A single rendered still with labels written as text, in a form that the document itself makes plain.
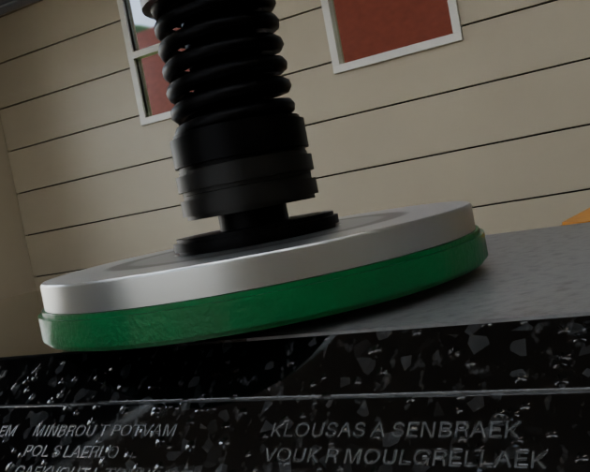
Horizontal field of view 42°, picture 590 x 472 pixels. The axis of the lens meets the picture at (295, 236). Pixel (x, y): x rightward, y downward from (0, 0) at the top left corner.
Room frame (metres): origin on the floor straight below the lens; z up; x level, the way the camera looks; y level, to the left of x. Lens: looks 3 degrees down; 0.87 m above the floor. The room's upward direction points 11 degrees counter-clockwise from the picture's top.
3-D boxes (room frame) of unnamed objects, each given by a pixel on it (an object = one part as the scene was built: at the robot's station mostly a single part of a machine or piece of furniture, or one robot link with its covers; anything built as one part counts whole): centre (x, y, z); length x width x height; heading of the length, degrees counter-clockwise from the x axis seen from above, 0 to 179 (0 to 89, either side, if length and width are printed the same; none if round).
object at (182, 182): (0.38, 0.02, 0.89); 0.07 x 0.07 x 0.01
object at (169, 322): (0.38, 0.02, 0.84); 0.22 x 0.22 x 0.04
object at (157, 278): (0.38, 0.02, 0.85); 0.21 x 0.21 x 0.01
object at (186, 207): (0.38, 0.02, 0.88); 0.07 x 0.07 x 0.01
